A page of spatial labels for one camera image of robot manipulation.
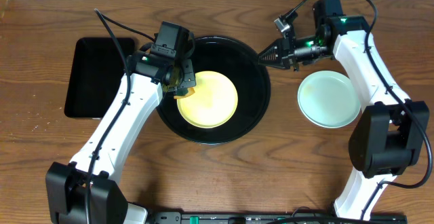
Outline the round black tray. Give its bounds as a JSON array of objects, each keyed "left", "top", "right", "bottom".
[{"left": 157, "top": 36, "right": 271, "bottom": 145}]

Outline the yellow plate with sauce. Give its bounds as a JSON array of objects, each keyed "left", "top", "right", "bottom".
[{"left": 175, "top": 71, "right": 238, "bottom": 129}]

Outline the light green stained plate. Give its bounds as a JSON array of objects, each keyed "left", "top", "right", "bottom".
[{"left": 297, "top": 71, "right": 361, "bottom": 128}]

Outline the black rectangular tray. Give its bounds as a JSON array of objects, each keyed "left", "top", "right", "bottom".
[{"left": 64, "top": 37, "right": 124, "bottom": 119}]

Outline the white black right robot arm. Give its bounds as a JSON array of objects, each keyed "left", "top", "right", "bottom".
[{"left": 258, "top": 0, "right": 431, "bottom": 221}]

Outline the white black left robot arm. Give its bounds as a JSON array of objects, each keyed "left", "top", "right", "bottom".
[{"left": 45, "top": 22, "right": 196, "bottom": 223}]

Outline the yellow green scrub sponge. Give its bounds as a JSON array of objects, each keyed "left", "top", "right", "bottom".
[{"left": 174, "top": 87, "right": 195, "bottom": 99}]

